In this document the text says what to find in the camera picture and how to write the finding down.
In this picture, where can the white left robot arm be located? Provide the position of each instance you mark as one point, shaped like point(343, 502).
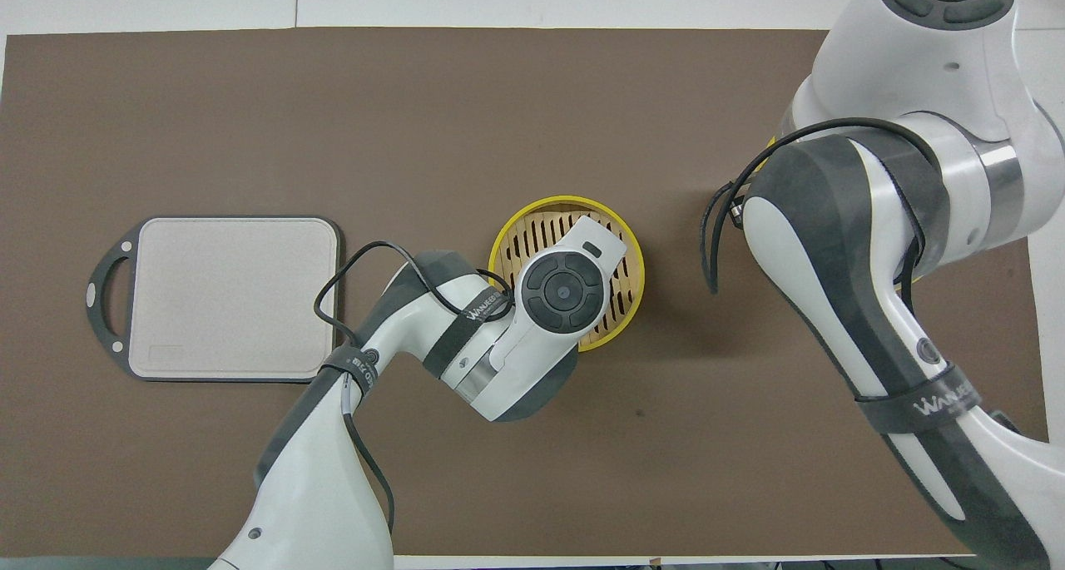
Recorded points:
point(316, 487)

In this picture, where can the yellow bamboo steamer basket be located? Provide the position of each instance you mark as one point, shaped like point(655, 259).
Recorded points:
point(620, 220)

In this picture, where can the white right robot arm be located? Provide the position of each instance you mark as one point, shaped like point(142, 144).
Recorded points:
point(832, 245)

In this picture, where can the white cutting board grey rim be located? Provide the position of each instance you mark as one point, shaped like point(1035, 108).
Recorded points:
point(225, 295)

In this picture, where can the brown table mat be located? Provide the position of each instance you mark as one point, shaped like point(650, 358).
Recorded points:
point(582, 96)

